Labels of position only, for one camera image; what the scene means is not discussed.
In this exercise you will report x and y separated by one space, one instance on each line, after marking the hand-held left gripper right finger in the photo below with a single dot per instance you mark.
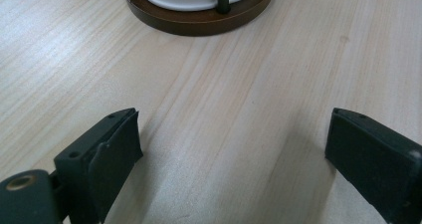
375 161

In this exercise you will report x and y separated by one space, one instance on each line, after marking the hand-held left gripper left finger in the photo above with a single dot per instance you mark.
99 157

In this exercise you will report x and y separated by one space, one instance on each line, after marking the round wooden cup holder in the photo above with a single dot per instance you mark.
199 22

